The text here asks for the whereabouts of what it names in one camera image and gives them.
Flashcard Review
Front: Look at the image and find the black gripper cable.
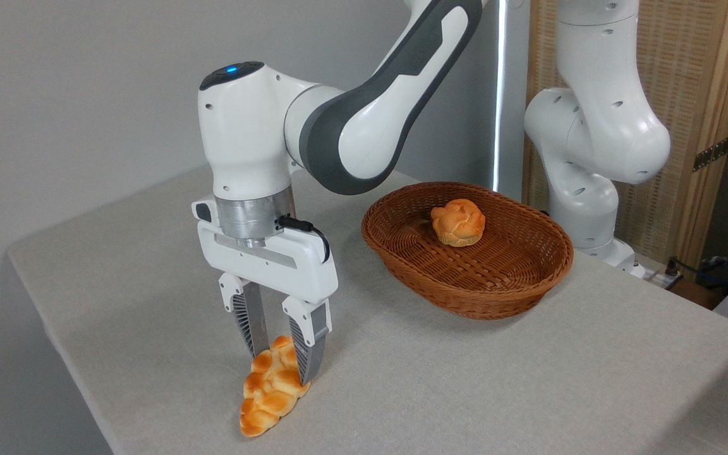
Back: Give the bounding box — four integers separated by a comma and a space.
276, 215, 331, 263

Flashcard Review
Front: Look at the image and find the long braided bread loaf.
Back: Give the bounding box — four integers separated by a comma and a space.
240, 335, 312, 438

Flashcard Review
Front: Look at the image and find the brown oval wicker basket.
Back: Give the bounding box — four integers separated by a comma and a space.
361, 182, 574, 320

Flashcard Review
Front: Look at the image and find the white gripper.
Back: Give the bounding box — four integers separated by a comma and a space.
198, 222, 339, 386

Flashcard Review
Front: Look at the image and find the grey tablecloth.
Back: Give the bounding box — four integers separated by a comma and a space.
7, 164, 728, 455

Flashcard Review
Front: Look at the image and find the round knotted bread roll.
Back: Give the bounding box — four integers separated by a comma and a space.
430, 198, 487, 247

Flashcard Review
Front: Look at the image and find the dark metal screen hinge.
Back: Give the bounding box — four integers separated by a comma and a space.
693, 136, 728, 173

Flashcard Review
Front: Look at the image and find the black plug with cable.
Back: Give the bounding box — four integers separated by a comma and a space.
662, 256, 728, 293

